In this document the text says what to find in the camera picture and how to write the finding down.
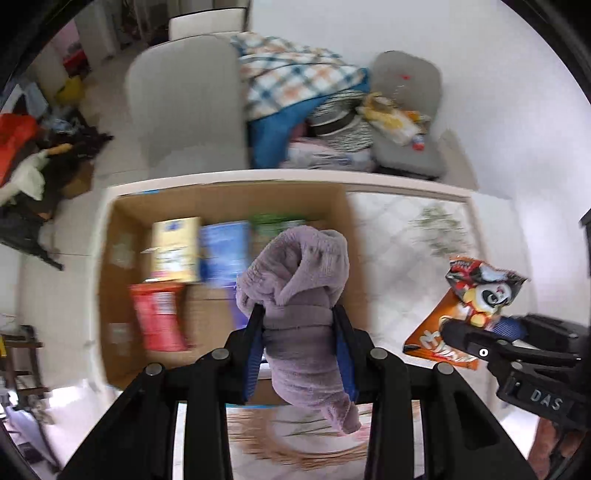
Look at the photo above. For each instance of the black folded stroller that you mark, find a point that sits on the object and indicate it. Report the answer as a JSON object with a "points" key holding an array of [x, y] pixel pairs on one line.
{"points": [[23, 226]]}

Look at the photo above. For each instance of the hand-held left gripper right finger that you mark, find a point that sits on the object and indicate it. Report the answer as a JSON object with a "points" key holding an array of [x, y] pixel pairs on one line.
{"points": [[344, 353]]}

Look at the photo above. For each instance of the light blue cloth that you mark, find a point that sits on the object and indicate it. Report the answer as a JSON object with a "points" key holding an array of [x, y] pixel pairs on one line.
{"points": [[32, 101]]}

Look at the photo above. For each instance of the striped black white bag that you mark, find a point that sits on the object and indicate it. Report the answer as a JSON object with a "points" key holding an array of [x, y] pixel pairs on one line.
{"points": [[341, 124]]}

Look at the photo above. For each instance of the white goose plush toy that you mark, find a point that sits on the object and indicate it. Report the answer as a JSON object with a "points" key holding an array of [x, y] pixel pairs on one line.
{"points": [[27, 177]]}

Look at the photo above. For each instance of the pink cloth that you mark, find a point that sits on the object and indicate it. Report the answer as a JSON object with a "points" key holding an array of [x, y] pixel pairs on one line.
{"points": [[323, 157]]}

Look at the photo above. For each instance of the green tissue pack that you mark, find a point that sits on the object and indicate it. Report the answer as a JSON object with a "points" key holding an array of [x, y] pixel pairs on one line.
{"points": [[277, 224]]}

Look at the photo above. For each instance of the white dining chair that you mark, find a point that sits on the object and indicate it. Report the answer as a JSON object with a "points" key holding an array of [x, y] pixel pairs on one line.
{"points": [[207, 23]]}

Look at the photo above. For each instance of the orange cartoon snack packet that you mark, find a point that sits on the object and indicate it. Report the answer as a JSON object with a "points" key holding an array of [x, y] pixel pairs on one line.
{"points": [[480, 286]]}

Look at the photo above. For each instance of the grey dining chair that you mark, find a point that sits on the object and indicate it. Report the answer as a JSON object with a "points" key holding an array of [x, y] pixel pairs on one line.
{"points": [[184, 101]]}

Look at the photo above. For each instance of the red plastic bag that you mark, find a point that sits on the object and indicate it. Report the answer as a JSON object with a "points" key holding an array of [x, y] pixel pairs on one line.
{"points": [[14, 138]]}

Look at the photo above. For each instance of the dark wooden chair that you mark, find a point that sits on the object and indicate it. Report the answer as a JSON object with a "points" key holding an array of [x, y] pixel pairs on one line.
{"points": [[23, 364]]}

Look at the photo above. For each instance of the yellow white packet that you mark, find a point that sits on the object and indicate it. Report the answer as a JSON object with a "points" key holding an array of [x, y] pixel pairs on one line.
{"points": [[390, 120]]}

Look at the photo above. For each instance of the red snack packet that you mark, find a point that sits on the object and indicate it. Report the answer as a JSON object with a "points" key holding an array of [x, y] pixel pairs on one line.
{"points": [[159, 318]]}

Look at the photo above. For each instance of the small red can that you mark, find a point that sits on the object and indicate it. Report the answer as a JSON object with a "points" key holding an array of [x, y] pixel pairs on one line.
{"points": [[419, 142]]}

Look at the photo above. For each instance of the blue tissue pack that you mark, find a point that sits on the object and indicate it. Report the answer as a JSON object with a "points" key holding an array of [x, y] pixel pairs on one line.
{"points": [[224, 254]]}

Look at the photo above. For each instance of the white leaning board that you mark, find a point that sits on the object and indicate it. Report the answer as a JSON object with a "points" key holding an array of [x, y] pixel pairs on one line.
{"points": [[459, 159]]}

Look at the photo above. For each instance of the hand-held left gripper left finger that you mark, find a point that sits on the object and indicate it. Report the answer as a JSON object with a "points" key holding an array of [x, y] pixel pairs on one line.
{"points": [[253, 355]]}

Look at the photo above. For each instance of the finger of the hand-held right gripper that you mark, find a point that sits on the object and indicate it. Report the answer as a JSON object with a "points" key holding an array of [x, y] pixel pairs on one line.
{"points": [[482, 353], [510, 326]]}

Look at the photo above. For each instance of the clear plastic bottle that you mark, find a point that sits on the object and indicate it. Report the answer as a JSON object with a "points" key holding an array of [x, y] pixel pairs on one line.
{"points": [[405, 83]]}

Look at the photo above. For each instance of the grey padded chair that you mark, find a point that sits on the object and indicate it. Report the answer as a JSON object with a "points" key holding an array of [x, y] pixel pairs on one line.
{"points": [[406, 157]]}

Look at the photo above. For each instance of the purple towel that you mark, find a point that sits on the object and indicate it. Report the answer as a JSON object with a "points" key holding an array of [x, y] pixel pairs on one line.
{"points": [[300, 323]]}

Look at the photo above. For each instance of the small brown cardboard box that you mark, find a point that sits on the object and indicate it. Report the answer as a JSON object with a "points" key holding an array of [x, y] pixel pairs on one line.
{"points": [[76, 182]]}

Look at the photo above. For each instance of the plaid blanket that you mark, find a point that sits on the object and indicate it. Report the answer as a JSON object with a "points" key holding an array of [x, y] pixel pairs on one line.
{"points": [[286, 74]]}

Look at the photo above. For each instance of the blue quilt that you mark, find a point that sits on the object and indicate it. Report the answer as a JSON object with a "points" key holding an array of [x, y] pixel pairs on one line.
{"points": [[272, 134]]}

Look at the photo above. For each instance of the yellow bucket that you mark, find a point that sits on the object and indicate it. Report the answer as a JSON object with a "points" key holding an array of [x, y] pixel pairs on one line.
{"points": [[71, 90]]}

